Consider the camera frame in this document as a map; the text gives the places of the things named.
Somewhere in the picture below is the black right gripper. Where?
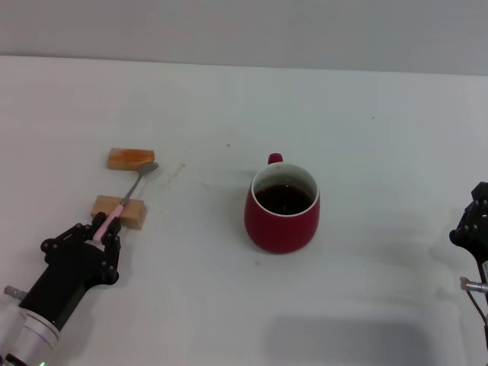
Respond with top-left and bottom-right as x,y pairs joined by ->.
448,181 -> 488,283

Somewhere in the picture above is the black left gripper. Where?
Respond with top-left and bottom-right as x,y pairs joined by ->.
18,212 -> 123,332

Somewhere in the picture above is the pink handled metal spoon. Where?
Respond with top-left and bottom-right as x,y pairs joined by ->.
93,162 -> 160,242

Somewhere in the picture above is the red cup with coffee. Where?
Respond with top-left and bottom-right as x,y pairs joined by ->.
244,152 -> 320,255

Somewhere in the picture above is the plain notched wooden block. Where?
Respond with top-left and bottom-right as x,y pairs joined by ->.
90,194 -> 148,231

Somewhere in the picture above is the orange stained wooden block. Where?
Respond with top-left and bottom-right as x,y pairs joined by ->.
106,148 -> 157,172

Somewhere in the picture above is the thin cable with clear plug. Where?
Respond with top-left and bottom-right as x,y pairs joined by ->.
459,277 -> 488,319

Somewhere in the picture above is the small grey cable plug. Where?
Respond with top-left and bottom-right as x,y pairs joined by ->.
3,285 -> 27,300

